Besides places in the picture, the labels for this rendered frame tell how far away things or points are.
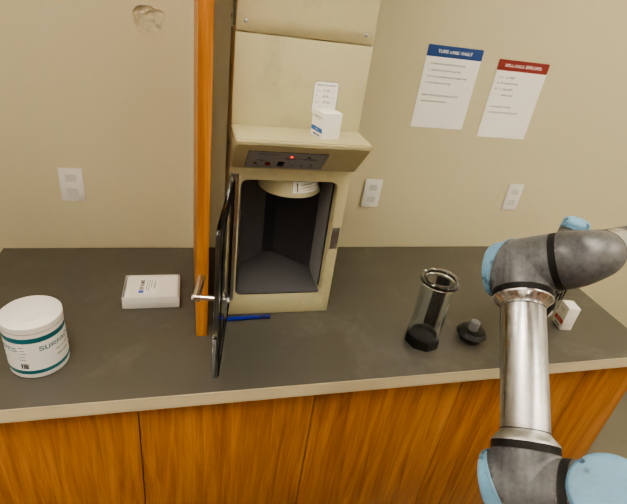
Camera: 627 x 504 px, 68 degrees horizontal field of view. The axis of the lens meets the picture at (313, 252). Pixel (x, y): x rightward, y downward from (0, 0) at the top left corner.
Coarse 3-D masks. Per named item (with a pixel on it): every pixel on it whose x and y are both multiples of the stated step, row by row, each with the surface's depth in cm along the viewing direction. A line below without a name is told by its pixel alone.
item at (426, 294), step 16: (432, 272) 133; (448, 272) 132; (448, 288) 125; (416, 304) 134; (432, 304) 128; (448, 304) 129; (416, 320) 134; (432, 320) 131; (416, 336) 135; (432, 336) 134
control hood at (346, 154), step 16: (240, 128) 108; (256, 128) 110; (272, 128) 112; (288, 128) 113; (240, 144) 102; (256, 144) 103; (272, 144) 104; (288, 144) 104; (304, 144) 105; (320, 144) 106; (336, 144) 107; (352, 144) 109; (368, 144) 110; (240, 160) 110; (336, 160) 114; (352, 160) 115
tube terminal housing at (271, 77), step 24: (240, 48) 103; (264, 48) 104; (288, 48) 105; (312, 48) 106; (336, 48) 107; (360, 48) 109; (240, 72) 105; (264, 72) 106; (288, 72) 108; (312, 72) 109; (336, 72) 110; (360, 72) 111; (240, 96) 108; (264, 96) 109; (288, 96) 110; (312, 96) 112; (360, 96) 114; (240, 120) 111; (264, 120) 112; (288, 120) 113; (240, 168) 117; (264, 168) 118; (336, 192) 130; (336, 216) 130; (240, 312) 140; (264, 312) 142
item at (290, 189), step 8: (264, 184) 128; (272, 184) 126; (280, 184) 125; (288, 184) 125; (296, 184) 125; (304, 184) 126; (312, 184) 128; (272, 192) 126; (280, 192) 125; (288, 192) 125; (296, 192) 126; (304, 192) 127; (312, 192) 128
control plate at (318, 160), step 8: (248, 152) 106; (256, 152) 106; (264, 152) 107; (272, 152) 107; (280, 152) 107; (288, 152) 108; (248, 160) 110; (256, 160) 110; (264, 160) 111; (272, 160) 111; (280, 160) 111; (288, 160) 112; (296, 160) 112; (304, 160) 112; (312, 160) 113; (320, 160) 113; (296, 168) 117; (304, 168) 117; (312, 168) 117; (320, 168) 118
